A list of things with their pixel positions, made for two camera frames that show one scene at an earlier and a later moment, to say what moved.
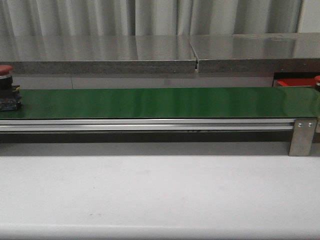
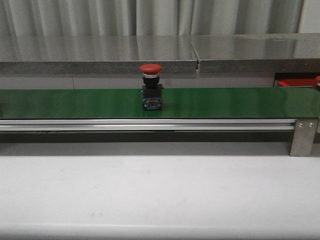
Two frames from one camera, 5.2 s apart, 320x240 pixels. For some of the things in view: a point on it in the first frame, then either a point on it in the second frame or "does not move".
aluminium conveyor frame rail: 145,124 does not move
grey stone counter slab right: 257,52 does not move
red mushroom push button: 10,95 -> 151,95
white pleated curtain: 148,17 does not move
